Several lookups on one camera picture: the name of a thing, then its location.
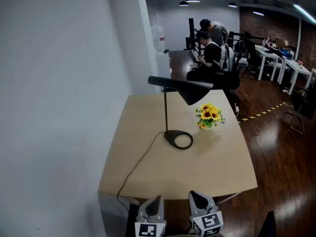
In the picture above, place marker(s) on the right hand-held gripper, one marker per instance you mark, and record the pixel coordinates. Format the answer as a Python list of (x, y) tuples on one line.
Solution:
[(207, 223)]

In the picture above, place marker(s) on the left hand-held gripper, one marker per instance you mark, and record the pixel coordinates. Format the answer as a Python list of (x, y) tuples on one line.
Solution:
[(150, 228)]

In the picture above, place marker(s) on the black desk lamp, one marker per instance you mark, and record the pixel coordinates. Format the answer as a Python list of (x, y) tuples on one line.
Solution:
[(195, 92)]

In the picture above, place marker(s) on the black upright panel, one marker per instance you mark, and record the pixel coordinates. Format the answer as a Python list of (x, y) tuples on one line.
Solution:
[(267, 225)]

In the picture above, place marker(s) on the yellow sunflowers in white pot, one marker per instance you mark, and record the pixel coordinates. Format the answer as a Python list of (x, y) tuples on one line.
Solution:
[(208, 115)]

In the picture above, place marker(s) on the yellow black floor tape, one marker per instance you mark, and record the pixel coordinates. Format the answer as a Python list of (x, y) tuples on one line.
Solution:
[(261, 113)]

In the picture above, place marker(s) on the black office chair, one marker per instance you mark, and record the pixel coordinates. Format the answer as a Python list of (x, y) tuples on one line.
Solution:
[(232, 80), (251, 55)]

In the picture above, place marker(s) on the white water dispenser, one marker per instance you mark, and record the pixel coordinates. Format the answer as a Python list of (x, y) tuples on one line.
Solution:
[(162, 68)]

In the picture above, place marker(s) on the white power strip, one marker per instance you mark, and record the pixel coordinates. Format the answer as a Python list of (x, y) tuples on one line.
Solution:
[(286, 90)]

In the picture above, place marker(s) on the black cantilever chair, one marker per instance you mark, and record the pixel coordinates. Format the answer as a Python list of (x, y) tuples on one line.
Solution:
[(303, 105)]

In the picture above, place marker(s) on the black phone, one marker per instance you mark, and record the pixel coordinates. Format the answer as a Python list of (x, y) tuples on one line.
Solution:
[(166, 51)]

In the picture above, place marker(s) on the white desk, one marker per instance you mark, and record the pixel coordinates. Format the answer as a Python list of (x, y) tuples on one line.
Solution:
[(297, 68), (267, 55)]

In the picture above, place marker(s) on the clear water dispenser bottle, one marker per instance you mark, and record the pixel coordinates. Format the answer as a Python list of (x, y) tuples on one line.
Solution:
[(157, 37)]

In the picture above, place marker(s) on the black stair railing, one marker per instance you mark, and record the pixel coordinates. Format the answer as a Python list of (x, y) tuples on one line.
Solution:
[(191, 33)]

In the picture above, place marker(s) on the brown cardboard box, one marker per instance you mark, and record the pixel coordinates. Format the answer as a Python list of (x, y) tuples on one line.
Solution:
[(281, 43)]

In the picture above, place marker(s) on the short ceiling light strip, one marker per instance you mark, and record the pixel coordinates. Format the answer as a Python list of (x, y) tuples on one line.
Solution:
[(258, 13)]

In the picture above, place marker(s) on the long ceiling light strip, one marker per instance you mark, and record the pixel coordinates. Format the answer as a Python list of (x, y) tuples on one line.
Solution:
[(304, 12)]

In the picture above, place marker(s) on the white support post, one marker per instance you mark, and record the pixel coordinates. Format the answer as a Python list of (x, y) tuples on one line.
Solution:
[(298, 38)]

